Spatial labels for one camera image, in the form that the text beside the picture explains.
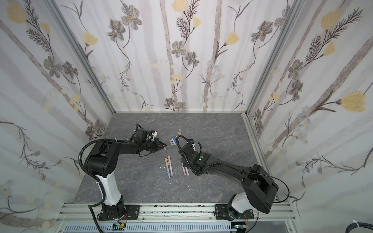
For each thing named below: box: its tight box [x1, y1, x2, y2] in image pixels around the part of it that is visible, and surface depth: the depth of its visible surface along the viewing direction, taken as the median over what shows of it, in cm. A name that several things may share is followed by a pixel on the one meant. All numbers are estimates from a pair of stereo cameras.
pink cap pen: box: [167, 155, 174, 177], surface depth 92 cm
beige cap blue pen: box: [164, 157, 171, 179], surface depth 92 cm
